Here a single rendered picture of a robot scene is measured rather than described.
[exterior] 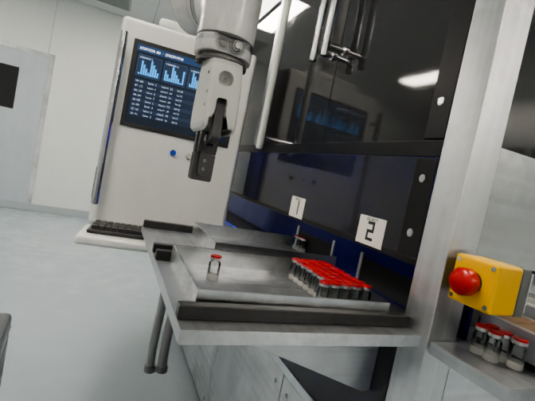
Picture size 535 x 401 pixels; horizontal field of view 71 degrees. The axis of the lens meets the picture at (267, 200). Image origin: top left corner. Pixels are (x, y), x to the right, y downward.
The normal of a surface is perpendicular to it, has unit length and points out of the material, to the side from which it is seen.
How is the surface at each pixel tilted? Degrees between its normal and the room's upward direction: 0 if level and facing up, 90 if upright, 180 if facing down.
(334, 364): 90
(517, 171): 90
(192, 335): 90
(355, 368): 90
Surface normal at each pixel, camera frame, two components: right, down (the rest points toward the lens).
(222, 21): -0.04, 0.05
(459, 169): -0.90, -0.16
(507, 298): 0.38, 0.13
